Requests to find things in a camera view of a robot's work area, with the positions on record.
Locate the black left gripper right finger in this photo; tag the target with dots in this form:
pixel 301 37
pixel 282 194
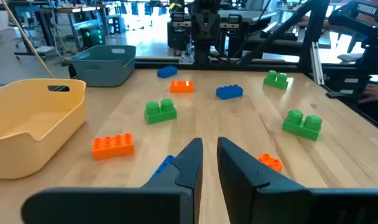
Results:
pixel 254 199

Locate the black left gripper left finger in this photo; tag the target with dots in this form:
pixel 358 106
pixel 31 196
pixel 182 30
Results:
pixel 176 202

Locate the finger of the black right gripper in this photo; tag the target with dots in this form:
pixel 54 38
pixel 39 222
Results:
pixel 204 21
pixel 214 21

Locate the blue eight-stud brick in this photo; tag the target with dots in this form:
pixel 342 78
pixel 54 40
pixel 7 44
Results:
pixel 164 164
pixel 229 93

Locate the orange toy brick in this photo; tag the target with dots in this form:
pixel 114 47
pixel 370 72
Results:
pixel 181 88
pixel 271 162

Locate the blue two-stud block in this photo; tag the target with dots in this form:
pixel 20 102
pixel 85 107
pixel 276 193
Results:
pixel 167 72

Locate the green two-stud block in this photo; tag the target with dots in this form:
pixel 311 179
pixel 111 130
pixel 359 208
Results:
pixel 301 129
pixel 160 116
pixel 275 83

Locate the orange eight-stud brick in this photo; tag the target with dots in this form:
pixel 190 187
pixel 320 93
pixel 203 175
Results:
pixel 112 149

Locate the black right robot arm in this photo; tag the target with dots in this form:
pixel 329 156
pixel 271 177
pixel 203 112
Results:
pixel 202 51

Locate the silver aluminium extrusion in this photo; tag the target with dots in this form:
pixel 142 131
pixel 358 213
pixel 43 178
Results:
pixel 317 65

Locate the computer tower green lights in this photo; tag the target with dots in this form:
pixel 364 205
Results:
pixel 94 37

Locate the slate blue plastic bin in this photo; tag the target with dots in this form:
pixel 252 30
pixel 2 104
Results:
pixel 105 73

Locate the black box white labels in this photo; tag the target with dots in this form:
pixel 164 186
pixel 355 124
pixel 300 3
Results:
pixel 335 84

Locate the grey office chair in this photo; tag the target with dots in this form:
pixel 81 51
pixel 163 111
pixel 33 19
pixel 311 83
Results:
pixel 349 57

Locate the background work desk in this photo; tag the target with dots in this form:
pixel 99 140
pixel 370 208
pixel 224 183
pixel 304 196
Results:
pixel 67 10

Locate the yellow plastic bin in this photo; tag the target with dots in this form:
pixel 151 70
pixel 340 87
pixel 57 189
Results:
pixel 36 155

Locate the person's hand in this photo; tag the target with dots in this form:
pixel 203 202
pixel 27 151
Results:
pixel 375 93

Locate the black diagonal frame strut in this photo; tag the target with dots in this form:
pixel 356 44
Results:
pixel 279 31

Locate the black upright frame post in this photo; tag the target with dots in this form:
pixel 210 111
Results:
pixel 311 37

